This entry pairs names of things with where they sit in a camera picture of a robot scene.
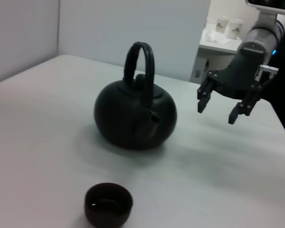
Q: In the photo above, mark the small black teacup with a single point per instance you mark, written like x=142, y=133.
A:
x=97, y=213

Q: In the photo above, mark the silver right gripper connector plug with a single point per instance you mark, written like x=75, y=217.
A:
x=269, y=68

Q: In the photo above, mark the white crumpled tissue paper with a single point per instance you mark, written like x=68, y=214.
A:
x=213, y=36

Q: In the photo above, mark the black round teapot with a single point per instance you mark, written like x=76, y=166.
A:
x=123, y=118

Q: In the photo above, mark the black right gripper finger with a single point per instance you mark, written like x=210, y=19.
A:
x=248, y=104
x=204, y=97

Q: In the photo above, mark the white side counter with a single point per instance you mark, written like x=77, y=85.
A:
x=211, y=51

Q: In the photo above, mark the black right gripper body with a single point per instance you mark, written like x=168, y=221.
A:
x=240, y=78

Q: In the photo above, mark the white printed paper cup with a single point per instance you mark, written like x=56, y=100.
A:
x=236, y=28
x=222, y=25

